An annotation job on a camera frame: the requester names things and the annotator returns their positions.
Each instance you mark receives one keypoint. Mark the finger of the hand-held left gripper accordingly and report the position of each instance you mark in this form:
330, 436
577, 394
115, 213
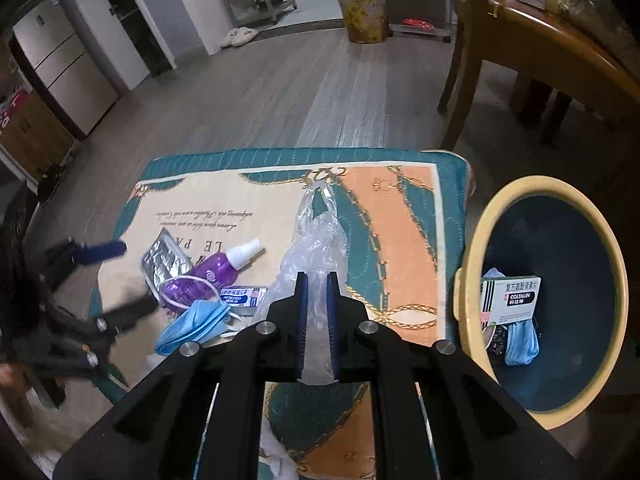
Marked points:
100, 251
127, 312

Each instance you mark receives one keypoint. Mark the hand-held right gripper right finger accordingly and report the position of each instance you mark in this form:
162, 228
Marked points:
333, 330

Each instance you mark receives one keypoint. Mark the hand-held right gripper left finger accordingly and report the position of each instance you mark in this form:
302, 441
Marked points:
301, 330

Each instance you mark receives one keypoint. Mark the silver blister pack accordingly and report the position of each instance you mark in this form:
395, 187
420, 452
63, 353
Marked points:
165, 260

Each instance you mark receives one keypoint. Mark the clear plastic bag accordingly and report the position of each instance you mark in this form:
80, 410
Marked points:
312, 255

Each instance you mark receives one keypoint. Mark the white green medicine box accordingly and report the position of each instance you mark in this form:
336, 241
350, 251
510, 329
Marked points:
510, 300

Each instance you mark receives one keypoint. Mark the blue face mask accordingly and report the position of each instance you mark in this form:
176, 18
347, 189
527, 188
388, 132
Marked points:
195, 325
520, 347

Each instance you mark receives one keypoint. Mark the yellow rimmed dark bin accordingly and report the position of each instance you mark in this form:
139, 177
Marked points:
575, 240

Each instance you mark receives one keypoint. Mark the floral trash can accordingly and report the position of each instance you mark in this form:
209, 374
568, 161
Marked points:
362, 15

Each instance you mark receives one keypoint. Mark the small white blue box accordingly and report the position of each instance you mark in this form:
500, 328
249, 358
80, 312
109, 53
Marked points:
242, 297

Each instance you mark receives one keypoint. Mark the purple spray bottle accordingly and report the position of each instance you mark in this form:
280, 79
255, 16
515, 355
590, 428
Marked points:
215, 272

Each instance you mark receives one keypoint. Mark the teal orange printed cushion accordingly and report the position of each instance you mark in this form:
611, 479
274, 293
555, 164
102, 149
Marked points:
390, 240

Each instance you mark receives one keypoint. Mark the dark patterned wrapper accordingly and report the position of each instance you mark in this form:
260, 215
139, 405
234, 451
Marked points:
497, 342

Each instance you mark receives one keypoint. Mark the silver refrigerator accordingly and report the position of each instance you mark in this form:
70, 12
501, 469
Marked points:
65, 70

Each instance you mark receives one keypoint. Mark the white fluffy slipper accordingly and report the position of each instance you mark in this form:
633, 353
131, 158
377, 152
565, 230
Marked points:
232, 39
247, 33

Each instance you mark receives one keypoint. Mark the red packet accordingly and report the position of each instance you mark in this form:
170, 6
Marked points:
420, 23

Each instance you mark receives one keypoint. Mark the wooden chair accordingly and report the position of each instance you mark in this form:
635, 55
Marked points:
550, 35

